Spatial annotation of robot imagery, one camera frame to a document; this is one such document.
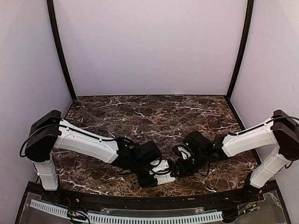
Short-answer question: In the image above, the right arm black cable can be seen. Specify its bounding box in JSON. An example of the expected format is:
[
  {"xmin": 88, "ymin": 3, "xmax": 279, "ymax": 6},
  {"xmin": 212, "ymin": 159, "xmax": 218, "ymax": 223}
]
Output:
[{"xmin": 271, "ymin": 116, "xmax": 299, "ymax": 124}]

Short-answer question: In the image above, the black frame post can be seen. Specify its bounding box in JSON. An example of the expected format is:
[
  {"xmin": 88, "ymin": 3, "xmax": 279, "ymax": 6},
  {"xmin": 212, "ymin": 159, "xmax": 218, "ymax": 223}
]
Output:
[
  {"xmin": 46, "ymin": 0, "xmax": 77, "ymax": 101},
  {"xmin": 226, "ymin": 0, "xmax": 255, "ymax": 98}
]

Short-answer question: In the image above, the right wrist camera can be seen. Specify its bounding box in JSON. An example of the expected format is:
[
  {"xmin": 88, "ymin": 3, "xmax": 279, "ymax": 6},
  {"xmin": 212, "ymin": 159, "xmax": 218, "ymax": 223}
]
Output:
[{"xmin": 172, "ymin": 131, "xmax": 211, "ymax": 160}]

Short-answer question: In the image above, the white remote control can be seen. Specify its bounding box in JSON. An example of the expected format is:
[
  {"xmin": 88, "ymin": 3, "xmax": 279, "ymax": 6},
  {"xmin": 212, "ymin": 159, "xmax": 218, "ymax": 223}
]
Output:
[{"xmin": 154, "ymin": 174, "xmax": 176, "ymax": 185}]

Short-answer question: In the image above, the left black frame post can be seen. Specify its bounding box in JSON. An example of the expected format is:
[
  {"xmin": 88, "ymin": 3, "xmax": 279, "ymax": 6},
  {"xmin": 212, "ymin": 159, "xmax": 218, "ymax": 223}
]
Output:
[{"xmin": 46, "ymin": 0, "xmax": 77, "ymax": 101}]

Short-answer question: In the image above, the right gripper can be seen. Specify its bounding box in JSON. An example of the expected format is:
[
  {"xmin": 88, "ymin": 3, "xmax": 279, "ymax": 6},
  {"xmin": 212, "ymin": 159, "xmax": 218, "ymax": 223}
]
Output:
[{"xmin": 170, "ymin": 149, "xmax": 208, "ymax": 177}]

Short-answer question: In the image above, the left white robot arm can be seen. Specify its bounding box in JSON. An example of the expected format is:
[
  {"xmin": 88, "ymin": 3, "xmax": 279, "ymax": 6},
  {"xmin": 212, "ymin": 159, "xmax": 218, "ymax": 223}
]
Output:
[{"xmin": 19, "ymin": 110, "xmax": 176, "ymax": 203}]

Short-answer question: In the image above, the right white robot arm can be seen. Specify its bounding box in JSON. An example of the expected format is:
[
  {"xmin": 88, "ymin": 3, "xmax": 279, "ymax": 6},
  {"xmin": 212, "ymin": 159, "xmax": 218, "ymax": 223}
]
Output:
[{"xmin": 171, "ymin": 110, "xmax": 299, "ymax": 203}]

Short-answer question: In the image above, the right black frame post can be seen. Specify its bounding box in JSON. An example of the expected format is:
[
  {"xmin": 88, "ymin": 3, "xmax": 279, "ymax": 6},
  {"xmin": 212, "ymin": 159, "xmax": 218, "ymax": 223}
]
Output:
[{"xmin": 226, "ymin": 0, "xmax": 255, "ymax": 98}]

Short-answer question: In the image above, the black front rail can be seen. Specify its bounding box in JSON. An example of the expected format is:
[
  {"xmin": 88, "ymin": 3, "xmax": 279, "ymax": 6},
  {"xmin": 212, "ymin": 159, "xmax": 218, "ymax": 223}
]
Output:
[{"xmin": 42, "ymin": 179, "xmax": 278, "ymax": 212}]

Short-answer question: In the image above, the white slotted cable duct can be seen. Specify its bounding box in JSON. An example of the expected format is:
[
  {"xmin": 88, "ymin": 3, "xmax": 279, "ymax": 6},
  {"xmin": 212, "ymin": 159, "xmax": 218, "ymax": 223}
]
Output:
[{"xmin": 30, "ymin": 199, "xmax": 223, "ymax": 224}]

